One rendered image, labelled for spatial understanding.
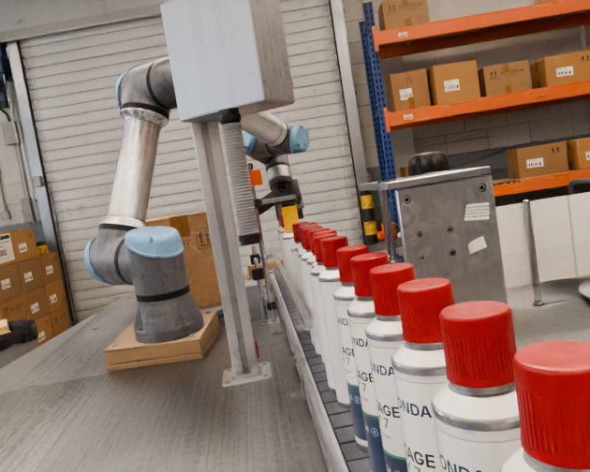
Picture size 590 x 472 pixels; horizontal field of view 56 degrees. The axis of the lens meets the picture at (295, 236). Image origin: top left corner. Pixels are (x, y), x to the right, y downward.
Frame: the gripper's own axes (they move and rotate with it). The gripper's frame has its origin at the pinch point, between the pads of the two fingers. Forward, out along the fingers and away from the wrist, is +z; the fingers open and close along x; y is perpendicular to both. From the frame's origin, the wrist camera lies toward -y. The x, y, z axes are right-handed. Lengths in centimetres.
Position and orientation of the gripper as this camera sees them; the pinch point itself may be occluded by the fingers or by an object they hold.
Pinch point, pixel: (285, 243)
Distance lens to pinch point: 162.5
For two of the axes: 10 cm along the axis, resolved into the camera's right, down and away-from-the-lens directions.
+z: 1.8, 8.9, -4.2
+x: 0.0, 4.3, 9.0
